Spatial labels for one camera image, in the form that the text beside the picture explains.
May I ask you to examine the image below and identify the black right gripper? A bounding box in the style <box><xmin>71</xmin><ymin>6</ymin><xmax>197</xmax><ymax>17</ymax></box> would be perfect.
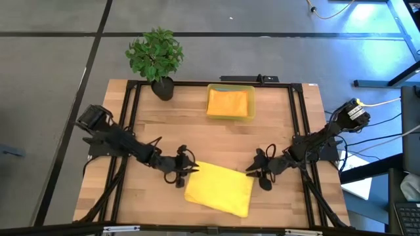
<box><xmin>245</xmin><ymin>147</ymin><xmax>291</xmax><ymax>191</ymax></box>

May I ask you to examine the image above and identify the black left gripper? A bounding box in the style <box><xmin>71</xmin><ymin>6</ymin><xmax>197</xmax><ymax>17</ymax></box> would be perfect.
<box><xmin>156</xmin><ymin>144</ymin><xmax>200</xmax><ymax>188</ymax></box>

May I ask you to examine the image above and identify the yellow microfiber towel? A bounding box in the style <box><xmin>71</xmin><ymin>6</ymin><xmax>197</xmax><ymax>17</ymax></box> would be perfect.
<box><xmin>183</xmin><ymin>160</ymin><xmax>255</xmax><ymax>218</ymax></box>

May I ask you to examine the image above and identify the orange microfiber towel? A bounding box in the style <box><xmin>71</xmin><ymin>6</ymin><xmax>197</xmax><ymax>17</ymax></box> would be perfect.
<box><xmin>206</xmin><ymin>88</ymin><xmax>249</xmax><ymax>118</ymax></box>

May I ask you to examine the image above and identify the yellow translucent plastic bin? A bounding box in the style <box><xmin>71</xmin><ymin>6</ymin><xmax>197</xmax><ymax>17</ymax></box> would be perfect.
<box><xmin>205</xmin><ymin>83</ymin><xmax>256</xmax><ymax>121</ymax></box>

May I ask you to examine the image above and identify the white paper sheet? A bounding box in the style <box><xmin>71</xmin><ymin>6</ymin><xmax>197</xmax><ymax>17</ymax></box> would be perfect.
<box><xmin>341</xmin><ymin>150</ymin><xmax>373</xmax><ymax>201</ymax></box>

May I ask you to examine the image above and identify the green plant in black pot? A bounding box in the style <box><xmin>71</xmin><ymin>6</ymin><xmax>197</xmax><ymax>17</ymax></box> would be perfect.
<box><xmin>124</xmin><ymin>26</ymin><xmax>184</xmax><ymax>102</ymax></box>

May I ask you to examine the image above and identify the black crossbeam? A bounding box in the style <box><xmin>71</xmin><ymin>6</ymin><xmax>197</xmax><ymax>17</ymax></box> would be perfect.
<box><xmin>0</xmin><ymin>222</ymin><xmax>394</xmax><ymax>236</ymax></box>

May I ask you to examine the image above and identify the white cloth bundle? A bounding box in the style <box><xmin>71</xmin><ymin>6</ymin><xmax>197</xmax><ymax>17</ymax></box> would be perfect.
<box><xmin>400</xmin><ymin>173</ymin><xmax>420</xmax><ymax>202</ymax></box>

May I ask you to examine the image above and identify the black keyboard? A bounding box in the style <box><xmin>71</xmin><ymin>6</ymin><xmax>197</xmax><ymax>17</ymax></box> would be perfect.
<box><xmin>393</xmin><ymin>201</ymin><xmax>420</xmax><ymax>235</ymax></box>

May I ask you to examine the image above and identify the black computer case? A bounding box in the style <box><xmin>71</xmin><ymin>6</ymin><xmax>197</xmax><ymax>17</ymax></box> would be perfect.
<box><xmin>400</xmin><ymin>85</ymin><xmax>420</xmax><ymax>174</ymax></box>

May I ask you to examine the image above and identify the silver aluminium bracket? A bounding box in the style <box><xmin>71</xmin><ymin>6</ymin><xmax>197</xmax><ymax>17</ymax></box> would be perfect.
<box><xmin>103</xmin><ymin>225</ymin><xmax>141</xmax><ymax>234</ymax></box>
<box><xmin>284</xmin><ymin>228</ymin><xmax>324</xmax><ymax>236</ymax></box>

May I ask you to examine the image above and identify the black aluminium table frame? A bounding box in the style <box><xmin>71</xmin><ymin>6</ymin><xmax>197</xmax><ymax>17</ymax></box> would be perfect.
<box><xmin>73</xmin><ymin>79</ymin><xmax>350</xmax><ymax>229</ymax></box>

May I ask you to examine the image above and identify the yellow extension cable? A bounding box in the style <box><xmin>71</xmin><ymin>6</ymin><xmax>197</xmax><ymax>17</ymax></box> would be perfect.
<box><xmin>356</xmin><ymin>97</ymin><xmax>402</xmax><ymax>109</ymax></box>

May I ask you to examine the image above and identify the white cable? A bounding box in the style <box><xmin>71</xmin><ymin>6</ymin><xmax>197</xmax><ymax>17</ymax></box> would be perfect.
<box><xmin>347</xmin><ymin>124</ymin><xmax>420</xmax><ymax>155</ymax></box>

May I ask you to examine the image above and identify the metal desk leg frame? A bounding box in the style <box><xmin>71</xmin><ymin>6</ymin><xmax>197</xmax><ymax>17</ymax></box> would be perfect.
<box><xmin>353</xmin><ymin>0</ymin><xmax>420</xmax><ymax>89</ymax></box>

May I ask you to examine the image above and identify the tan cable with black plug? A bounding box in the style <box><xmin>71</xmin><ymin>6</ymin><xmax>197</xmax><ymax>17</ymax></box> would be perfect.
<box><xmin>306</xmin><ymin>0</ymin><xmax>356</xmax><ymax>20</ymax></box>

